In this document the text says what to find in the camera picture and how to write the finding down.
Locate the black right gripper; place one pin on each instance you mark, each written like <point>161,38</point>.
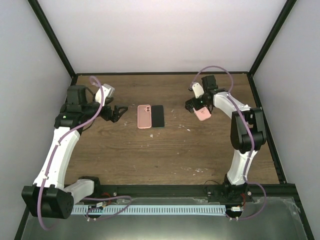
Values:
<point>189,103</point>

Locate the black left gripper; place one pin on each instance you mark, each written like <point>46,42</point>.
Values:
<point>115,117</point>

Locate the pink ring-stand phone case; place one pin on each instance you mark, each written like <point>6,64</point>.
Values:
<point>202,114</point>

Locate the plain pink phone case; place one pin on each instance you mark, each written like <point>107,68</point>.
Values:
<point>144,116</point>

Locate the black screen smartphone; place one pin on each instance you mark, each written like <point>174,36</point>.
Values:
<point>157,116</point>

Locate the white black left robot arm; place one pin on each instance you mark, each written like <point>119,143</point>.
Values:
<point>48,196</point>

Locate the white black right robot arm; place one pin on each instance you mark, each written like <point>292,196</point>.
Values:
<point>247,129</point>

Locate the light blue slotted strip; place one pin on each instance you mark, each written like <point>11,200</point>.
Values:
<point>206,210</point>

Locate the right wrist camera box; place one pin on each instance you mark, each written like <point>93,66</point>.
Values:
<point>197,89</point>

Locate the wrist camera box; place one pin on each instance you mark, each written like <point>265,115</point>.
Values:
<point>108,92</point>
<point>197,89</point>

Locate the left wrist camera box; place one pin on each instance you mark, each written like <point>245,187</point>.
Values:
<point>108,92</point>

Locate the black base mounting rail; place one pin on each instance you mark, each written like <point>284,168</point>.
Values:
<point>211,192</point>

